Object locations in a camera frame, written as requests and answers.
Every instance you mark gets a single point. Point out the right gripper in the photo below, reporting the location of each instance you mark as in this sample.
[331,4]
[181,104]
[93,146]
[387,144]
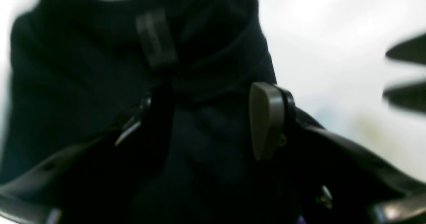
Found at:
[408,91]

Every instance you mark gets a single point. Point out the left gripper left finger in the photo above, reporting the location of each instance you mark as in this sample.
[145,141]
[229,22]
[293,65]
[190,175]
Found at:
[95,181]

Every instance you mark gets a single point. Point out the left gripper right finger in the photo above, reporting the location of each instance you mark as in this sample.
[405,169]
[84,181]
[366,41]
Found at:
[336,181]

